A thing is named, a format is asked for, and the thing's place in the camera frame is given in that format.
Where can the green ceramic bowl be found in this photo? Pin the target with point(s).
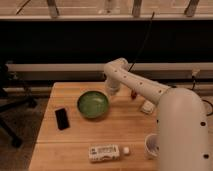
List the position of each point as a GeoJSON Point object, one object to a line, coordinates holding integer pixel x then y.
{"type": "Point", "coordinates": [92, 104]}

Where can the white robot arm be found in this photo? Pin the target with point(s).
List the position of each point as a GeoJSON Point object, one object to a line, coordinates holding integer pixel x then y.
{"type": "Point", "coordinates": [182, 128]}

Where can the small dark red object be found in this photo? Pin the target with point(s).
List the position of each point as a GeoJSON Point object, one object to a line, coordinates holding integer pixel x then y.
{"type": "Point", "coordinates": [133, 94]}

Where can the small white packet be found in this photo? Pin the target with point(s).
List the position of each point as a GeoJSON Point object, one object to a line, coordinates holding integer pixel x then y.
{"type": "Point", "coordinates": [147, 107]}

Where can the black smartphone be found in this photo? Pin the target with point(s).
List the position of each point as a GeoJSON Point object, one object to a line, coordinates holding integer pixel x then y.
{"type": "Point", "coordinates": [62, 119]}

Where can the white plastic bottle with label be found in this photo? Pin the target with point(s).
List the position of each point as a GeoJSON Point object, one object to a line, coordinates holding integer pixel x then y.
{"type": "Point", "coordinates": [109, 152]}

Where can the white paper cup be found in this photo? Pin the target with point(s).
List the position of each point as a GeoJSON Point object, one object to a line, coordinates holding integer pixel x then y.
{"type": "Point", "coordinates": [150, 146]}

